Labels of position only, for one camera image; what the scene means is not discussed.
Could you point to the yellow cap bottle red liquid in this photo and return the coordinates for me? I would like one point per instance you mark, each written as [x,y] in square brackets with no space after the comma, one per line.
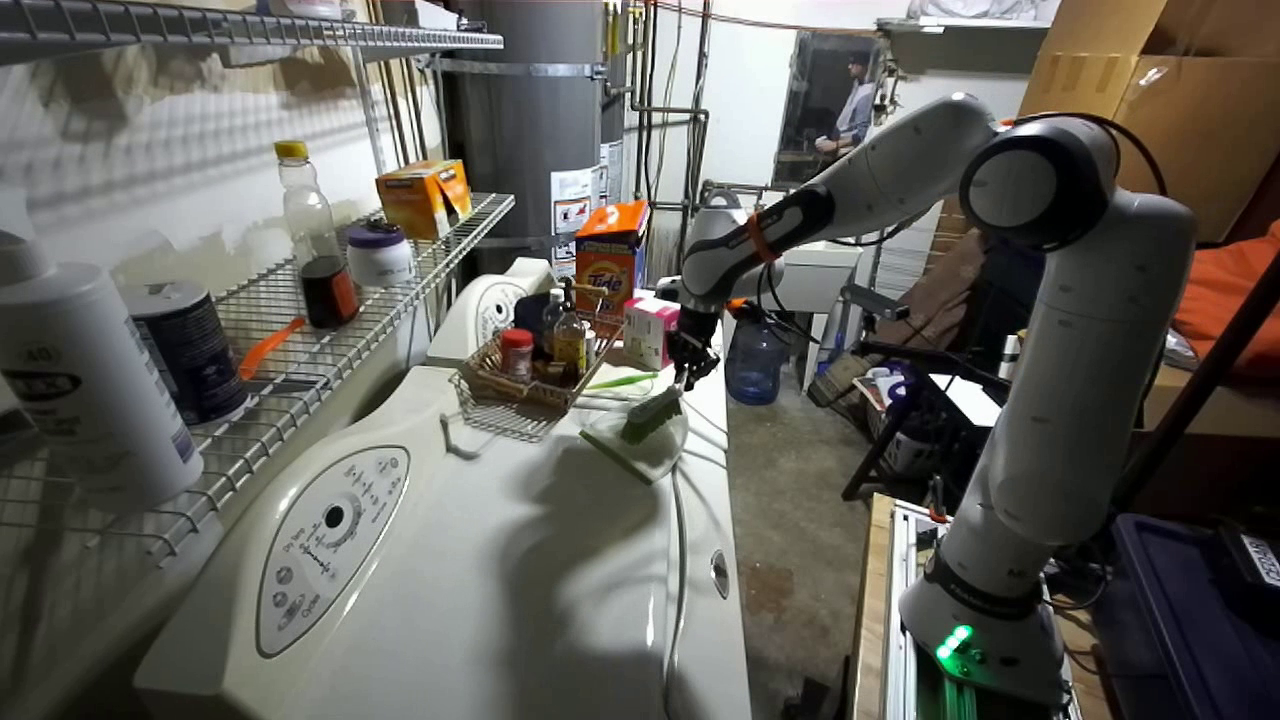
[313,224]

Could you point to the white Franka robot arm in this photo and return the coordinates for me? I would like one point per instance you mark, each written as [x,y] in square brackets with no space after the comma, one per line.
[1065,400]

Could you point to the navy storage bin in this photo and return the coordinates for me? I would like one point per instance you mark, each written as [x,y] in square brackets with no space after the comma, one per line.
[1172,624]

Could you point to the wicker basket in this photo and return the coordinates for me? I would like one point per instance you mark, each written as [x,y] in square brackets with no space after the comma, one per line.
[520,394]

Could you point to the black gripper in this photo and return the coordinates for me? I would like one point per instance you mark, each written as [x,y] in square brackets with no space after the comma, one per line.
[693,341]

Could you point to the large cardboard box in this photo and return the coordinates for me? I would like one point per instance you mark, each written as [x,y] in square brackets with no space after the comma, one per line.
[1093,61]
[1223,135]

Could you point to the black diagonal pole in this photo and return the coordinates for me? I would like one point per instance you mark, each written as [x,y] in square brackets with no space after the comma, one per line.
[1203,384]

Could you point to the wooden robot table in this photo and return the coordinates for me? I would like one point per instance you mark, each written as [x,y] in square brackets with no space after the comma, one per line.
[873,613]

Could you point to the orange and blue carton box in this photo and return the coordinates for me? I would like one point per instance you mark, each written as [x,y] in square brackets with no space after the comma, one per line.
[611,264]

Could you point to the black folding chair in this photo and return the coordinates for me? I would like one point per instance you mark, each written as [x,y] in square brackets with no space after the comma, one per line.
[921,425]

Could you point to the pink carton box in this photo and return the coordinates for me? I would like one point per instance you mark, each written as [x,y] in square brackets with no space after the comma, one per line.
[645,335]

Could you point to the person in grey shirt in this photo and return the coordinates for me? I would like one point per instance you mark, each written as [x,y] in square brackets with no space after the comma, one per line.
[854,115]

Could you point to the blue water jug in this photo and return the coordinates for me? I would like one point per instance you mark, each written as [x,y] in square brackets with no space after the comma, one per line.
[758,364]

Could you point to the white jar dark lid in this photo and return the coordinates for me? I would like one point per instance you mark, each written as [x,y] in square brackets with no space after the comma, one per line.
[383,257]

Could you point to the amber glass bottle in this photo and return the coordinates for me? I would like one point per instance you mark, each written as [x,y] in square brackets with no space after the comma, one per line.
[572,347]

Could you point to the red cap jar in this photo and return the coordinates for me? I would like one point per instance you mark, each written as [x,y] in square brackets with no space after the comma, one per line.
[517,355]

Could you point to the dark cylindrical can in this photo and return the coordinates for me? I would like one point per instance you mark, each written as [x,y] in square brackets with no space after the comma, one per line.
[186,355]

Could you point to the white washer with round dial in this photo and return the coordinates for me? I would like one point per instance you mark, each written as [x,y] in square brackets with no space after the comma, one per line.
[535,603]

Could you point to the orange plastic piece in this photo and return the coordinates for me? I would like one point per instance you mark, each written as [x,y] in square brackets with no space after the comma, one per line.
[275,349]

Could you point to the grey water heater tank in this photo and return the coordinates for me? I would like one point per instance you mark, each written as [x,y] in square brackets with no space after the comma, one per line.
[525,147]

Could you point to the orange cushion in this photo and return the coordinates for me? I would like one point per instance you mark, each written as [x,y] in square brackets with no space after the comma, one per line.
[1233,302]

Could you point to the white spray bottle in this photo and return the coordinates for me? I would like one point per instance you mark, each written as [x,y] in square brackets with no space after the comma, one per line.
[83,400]

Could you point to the orange Kirkland box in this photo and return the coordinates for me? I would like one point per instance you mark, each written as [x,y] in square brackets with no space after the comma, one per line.
[425,198]

